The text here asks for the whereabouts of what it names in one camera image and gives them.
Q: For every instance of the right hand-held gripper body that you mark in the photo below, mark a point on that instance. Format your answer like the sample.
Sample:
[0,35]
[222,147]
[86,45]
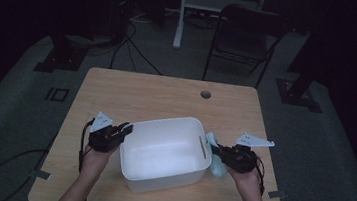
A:
[241,157]

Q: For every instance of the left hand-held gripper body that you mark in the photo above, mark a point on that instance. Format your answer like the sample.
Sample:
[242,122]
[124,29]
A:
[103,139]

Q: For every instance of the light blue cloth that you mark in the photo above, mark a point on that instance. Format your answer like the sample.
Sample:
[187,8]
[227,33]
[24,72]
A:
[218,168]

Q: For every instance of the white plastic basket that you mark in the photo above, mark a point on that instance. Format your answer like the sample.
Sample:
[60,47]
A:
[164,152]

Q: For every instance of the person's left hand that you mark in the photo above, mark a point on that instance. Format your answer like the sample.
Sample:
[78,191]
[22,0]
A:
[96,162]

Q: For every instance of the person's right hand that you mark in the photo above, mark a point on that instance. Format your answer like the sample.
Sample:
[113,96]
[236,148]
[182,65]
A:
[246,181]

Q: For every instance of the black stand base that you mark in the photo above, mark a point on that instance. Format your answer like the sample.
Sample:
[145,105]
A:
[62,58]
[298,93]

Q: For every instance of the black folding chair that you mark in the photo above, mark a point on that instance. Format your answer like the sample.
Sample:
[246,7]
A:
[247,30]

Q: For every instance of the white metal desk frame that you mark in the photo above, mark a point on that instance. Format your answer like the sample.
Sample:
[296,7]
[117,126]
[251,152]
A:
[190,1]

